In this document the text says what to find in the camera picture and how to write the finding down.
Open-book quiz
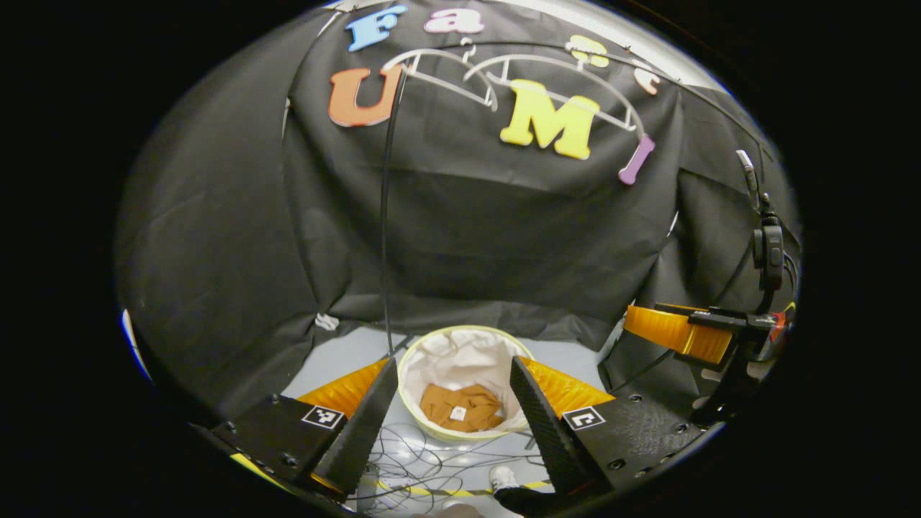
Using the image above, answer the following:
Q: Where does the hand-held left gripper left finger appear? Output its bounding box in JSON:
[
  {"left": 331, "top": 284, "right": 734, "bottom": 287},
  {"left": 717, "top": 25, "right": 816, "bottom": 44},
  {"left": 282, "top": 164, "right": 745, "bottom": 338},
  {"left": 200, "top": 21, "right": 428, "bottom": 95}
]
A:
[{"left": 209, "top": 358, "right": 399, "bottom": 497}]

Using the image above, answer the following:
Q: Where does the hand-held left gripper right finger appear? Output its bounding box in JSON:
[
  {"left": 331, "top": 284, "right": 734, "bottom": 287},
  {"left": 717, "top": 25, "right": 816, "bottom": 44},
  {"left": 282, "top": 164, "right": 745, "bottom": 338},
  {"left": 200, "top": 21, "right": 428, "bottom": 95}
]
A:
[{"left": 509, "top": 355, "right": 724, "bottom": 497}]

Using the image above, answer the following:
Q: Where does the brown jacket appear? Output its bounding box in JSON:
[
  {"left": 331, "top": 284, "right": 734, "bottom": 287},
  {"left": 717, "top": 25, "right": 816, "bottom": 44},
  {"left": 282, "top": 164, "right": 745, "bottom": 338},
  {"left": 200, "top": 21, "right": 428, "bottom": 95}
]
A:
[{"left": 419, "top": 383, "right": 504, "bottom": 434}]

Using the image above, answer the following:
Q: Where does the white laundry hamper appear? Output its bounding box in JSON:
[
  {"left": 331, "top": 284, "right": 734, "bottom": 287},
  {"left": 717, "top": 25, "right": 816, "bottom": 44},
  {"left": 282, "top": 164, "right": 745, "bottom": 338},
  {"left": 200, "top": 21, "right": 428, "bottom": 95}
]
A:
[{"left": 397, "top": 325, "right": 537, "bottom": 443}]

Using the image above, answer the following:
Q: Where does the white plastic hanger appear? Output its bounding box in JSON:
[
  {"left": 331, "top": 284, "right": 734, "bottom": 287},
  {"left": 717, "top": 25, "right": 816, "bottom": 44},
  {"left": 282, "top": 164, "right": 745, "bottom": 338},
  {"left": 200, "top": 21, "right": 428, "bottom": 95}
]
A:
[
  {"left": 381, "top": 49, "right": 499, "bottom": 112},
  {"left": 464, "top": 54, "right": 645, "bottom": 134}
]

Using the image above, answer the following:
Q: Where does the person's leg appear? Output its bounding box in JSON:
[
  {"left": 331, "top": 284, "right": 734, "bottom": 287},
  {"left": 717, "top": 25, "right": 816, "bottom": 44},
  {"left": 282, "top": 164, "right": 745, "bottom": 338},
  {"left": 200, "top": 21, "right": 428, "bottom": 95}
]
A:
[{"left": 495, "top": 486, "right": 576, "bottom": 517}]

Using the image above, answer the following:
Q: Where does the yellow floor tape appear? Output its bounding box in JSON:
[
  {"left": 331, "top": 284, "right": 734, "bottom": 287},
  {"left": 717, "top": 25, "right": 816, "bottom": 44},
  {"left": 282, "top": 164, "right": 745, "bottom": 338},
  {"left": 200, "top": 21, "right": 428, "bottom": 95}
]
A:
[{"left": 374, "top": 479, "right": 551, "bottom": 499}]

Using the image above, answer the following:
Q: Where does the tangle of black floor cables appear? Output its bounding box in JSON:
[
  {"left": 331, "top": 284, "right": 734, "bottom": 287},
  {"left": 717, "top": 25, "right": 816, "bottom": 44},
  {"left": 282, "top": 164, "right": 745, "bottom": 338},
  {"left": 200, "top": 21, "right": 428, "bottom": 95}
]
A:
[{"left": 360, "top": 424, "right": 548, "bottom": 504}]

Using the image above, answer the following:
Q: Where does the black cable with connector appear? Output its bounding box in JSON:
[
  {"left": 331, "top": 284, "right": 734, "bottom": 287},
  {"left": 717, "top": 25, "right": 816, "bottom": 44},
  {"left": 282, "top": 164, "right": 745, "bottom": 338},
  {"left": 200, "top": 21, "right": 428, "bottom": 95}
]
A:
[{"left": 735, "top": 149, "right": 798, "bottom": 303}]

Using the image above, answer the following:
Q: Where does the black clothes rail stand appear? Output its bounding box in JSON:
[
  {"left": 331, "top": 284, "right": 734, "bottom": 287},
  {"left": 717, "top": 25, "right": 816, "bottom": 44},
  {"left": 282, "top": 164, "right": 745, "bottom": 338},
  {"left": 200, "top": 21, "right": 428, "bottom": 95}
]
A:
[{"left": 380, "top": 40, "right": 776, "bottom": 357}]

